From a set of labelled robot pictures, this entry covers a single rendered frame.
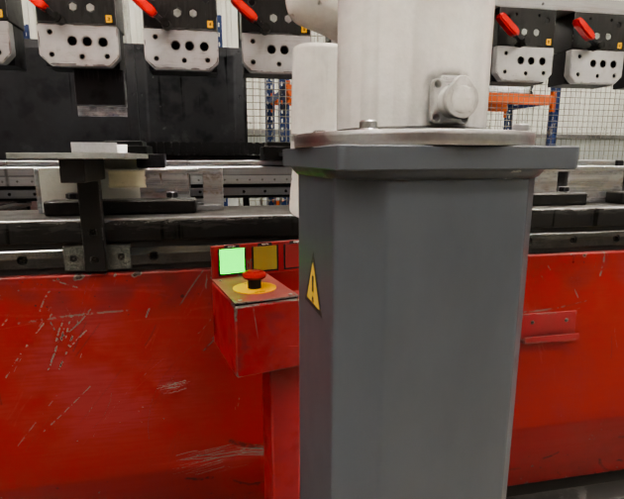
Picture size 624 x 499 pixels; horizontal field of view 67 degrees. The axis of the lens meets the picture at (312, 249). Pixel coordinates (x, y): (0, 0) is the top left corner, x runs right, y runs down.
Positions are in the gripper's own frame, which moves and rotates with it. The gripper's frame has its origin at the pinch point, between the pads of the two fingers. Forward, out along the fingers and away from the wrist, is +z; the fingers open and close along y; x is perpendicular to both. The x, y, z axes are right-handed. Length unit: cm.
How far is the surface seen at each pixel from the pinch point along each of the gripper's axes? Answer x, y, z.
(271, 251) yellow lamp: -3.8, -9.9, 3.0
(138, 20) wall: 16, -472, -109
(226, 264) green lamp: -12.4, -9.8, 4.7
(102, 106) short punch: -30, -45, -22
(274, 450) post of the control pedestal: -7.3, 2.9, 35.9
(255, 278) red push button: -10.3, 0.3, 4.2
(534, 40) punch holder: 66, -21, -41
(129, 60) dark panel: -21, -97, -36
